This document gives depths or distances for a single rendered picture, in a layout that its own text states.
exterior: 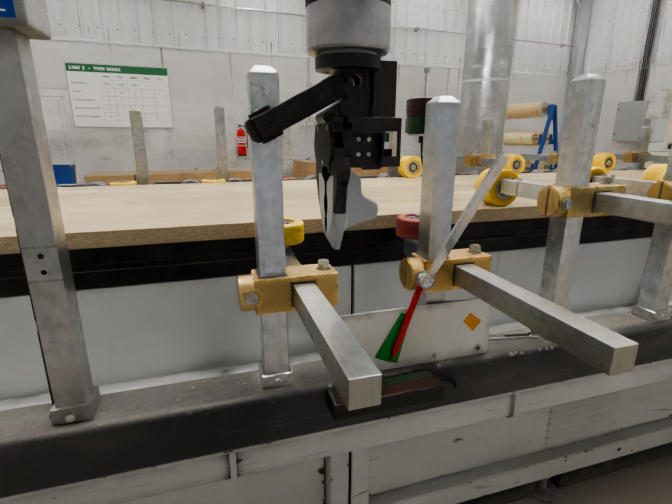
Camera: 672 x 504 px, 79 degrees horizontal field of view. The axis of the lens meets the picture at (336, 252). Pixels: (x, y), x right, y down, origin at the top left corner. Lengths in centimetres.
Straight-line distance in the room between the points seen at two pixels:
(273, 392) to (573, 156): 58
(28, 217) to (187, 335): 37
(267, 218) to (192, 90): 717
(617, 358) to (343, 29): 41
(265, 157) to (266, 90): 8
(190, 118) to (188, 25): 143
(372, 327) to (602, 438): 109
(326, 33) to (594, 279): 95
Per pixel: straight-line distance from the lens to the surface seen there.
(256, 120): 44
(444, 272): 64
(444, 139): 61
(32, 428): 67
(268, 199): 53
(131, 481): 74
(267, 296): 56
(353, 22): 45
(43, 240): 56
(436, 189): 61
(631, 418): 166
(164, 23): 783
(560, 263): 79
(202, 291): 79
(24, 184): 56
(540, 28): 1131
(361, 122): 45
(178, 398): 64
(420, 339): 67
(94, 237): 77
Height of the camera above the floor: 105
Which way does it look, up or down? 16 degrees down
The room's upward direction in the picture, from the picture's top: straight up
